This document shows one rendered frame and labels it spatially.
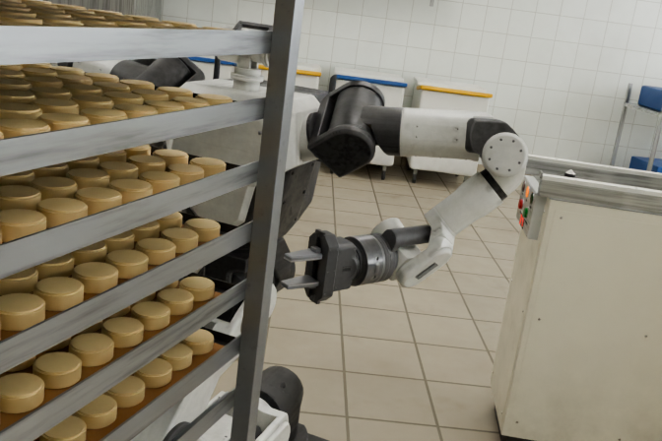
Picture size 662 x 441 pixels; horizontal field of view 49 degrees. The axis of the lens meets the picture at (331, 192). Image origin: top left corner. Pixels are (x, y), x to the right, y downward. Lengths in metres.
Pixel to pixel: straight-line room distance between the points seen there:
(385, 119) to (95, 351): 0.68
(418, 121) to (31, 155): 0.80
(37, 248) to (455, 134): 0.82
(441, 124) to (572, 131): 5.27
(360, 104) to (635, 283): 1.17
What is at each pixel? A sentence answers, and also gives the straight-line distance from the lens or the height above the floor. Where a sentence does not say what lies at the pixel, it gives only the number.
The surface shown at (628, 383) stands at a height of 0.32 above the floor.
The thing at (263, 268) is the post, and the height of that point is 0.91.
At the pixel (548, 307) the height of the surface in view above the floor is 0.52.
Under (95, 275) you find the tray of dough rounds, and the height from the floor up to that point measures 0.97.
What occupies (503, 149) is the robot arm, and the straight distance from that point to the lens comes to 1.30.
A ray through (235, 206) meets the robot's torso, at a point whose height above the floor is 0.90.
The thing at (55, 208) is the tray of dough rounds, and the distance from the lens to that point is 0.79.
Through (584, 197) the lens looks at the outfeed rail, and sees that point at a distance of 2.16.
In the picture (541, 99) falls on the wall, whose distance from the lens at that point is 6.44.
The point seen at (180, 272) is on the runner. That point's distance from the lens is 0.92.
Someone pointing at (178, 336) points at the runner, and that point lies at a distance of 0.96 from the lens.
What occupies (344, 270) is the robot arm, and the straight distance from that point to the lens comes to 1.25.
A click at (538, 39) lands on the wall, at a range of 6.38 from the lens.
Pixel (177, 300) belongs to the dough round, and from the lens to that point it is 1.02.
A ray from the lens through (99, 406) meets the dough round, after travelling 0.96.
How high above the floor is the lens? 1.30
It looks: 15 degrees down
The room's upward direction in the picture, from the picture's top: 7 degrees clockwise
